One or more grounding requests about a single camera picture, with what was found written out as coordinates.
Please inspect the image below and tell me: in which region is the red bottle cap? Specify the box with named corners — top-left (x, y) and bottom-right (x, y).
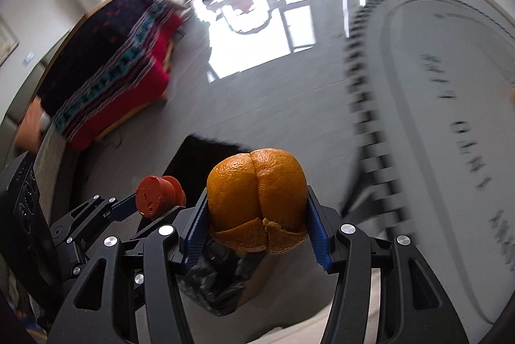
top-left (135, 176), bottom-right (186, 220)

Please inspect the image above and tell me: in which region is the orange fruit peel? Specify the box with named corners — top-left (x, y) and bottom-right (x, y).
top-left (206, 148), bottom-right (308, 254)

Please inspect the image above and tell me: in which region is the black trash bin bag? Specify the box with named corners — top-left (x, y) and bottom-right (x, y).
top-left (164, 135), bottom-right (280, 316)

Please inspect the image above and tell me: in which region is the orange cushion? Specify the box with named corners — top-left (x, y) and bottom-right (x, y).
top-left (14, 96), bottom-right (44, 154)

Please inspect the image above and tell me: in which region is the green sofa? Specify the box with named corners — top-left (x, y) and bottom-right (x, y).
top-left (1, 33), bottom-right (68, 169)

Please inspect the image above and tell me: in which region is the patterned red blanket sofa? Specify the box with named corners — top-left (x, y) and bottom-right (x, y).
top-left (37, 0), bottom-right (183, 150)

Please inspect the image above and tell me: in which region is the framed wall picture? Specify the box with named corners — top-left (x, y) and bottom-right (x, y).
top-left (0, 16), bottom-right (19, 65)

